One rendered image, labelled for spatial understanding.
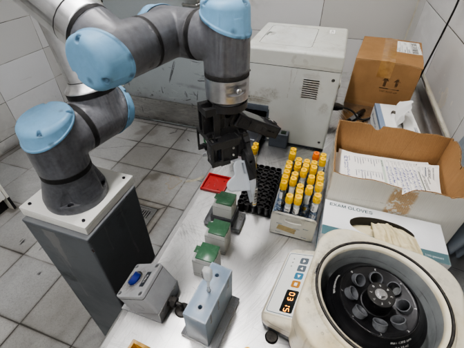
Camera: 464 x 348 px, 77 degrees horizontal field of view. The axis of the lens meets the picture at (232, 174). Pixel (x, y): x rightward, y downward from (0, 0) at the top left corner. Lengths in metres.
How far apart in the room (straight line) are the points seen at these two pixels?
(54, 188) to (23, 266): 1.29
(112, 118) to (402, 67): 0.99
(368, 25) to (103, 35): 1.91
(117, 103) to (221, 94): 0.36
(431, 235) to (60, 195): 0.81
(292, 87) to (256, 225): 0.42
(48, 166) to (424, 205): 0.80
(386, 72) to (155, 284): 1.06
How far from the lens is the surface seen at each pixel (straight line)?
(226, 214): 0.68
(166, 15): 0.50
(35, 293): 1.90
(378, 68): 1.27
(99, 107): 0.76
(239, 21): 0.46
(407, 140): 0.91
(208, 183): 0.83
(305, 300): 0.51
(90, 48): 0.41
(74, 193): 0.77
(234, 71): 0.47
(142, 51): 0.44
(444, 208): 0.75
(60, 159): 0.72
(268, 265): 0.66
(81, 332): 1.68
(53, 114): 0.72
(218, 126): 0.52
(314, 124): 0.94
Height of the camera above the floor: 1.43
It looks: 41 degrees down
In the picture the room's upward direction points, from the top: straight up
